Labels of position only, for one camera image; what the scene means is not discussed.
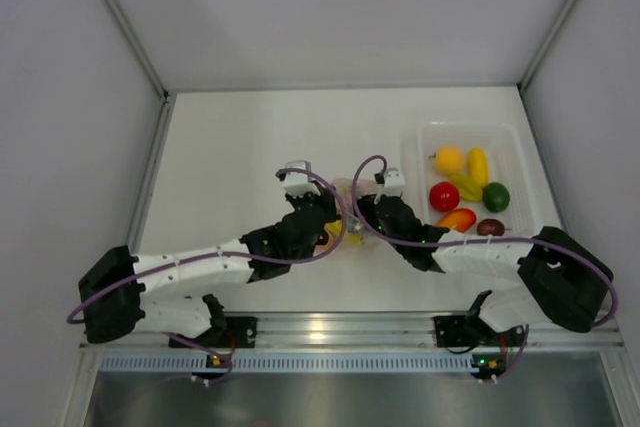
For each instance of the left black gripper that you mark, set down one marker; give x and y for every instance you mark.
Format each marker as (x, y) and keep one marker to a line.
(325, 199)

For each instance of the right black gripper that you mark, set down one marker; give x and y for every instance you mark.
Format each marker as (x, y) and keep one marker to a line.
(367, 204)

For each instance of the yellow fake banana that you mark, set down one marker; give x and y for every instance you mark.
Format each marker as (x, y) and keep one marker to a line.
(333, 231)

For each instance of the clear zip top bag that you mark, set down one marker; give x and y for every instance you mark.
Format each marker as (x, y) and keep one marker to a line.
(343, 187)

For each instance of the red fake apple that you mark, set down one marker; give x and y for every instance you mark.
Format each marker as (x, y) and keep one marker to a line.
(444, 197)

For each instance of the orange fake mango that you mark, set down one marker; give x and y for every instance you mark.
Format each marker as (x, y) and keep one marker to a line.
(461, 220)

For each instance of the orange yellow fake peach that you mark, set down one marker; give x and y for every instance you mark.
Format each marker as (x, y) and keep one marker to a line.
(448, 160)

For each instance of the yellow fake starfruit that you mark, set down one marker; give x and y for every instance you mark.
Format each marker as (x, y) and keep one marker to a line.
(469, 190)

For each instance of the dark purple fake plum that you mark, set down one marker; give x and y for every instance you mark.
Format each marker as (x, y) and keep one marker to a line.
(490, 227)

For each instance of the yellow fake corn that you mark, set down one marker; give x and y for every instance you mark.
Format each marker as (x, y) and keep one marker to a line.
(478, 166)

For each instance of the green fake lime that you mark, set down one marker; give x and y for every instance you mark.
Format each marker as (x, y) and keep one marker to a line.
(496, 197)

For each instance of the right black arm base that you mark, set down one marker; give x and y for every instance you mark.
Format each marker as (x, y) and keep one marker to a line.
(462, 331)

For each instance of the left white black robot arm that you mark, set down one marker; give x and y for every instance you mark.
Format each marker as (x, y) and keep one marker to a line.
(125, 293)

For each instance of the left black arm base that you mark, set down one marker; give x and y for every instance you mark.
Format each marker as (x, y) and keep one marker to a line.
(238, 331)

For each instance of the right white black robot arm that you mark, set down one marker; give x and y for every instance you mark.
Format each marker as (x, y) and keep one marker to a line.
(550, 277)

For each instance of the white plastic basket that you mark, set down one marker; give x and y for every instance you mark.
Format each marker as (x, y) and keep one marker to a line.
(505, 162)

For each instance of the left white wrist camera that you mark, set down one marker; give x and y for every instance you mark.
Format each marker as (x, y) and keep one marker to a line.
(295, 180)

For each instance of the aluminium mounting rail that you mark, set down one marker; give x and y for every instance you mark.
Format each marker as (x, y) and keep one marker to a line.
(412, 331)

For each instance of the white slotted cable duct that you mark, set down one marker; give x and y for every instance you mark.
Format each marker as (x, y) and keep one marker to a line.
(265, 362)

